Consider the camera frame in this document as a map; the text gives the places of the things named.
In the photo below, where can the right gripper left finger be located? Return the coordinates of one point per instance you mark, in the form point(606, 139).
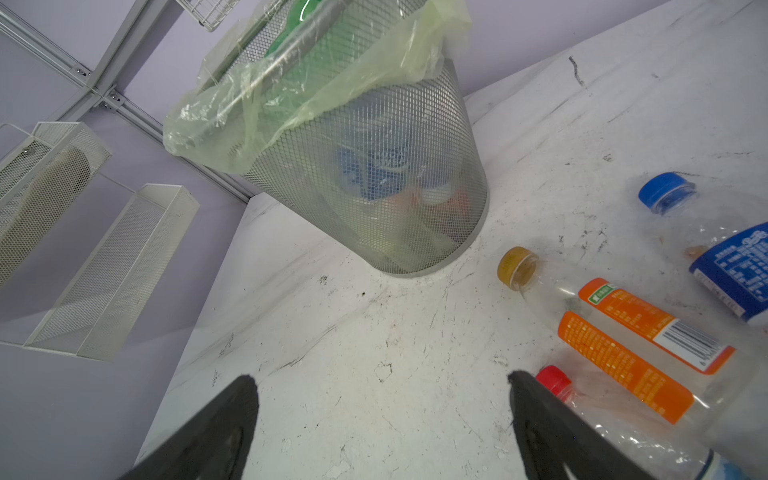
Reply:
point(214, 444)

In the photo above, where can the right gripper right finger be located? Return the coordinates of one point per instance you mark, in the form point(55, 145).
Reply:
point(554, 443)

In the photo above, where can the orange label bottle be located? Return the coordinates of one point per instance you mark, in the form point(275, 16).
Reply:
point(685, 375)

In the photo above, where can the red label crushed bottle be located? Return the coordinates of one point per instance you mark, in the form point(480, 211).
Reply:
point(634, 429)

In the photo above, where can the blue cap bottle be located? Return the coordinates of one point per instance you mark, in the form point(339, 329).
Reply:
point(717, 235)

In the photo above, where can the green soda bottle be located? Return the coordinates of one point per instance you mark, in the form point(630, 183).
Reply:
point(288, 30)

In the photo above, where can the mesh waste bin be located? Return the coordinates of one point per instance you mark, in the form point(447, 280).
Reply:
point(394, 175)

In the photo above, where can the white mesh lower shelf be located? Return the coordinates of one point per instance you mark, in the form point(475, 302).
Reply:
point(99, 307)

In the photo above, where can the white mesh shelf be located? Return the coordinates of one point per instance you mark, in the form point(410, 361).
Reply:
point(40, 178)
point(99, 307)

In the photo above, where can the white mesh upper shelf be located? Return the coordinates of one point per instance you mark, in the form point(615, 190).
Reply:
point(40, 178)

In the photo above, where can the white wire wall basket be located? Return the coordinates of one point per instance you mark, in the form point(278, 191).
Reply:
point(208, 13)

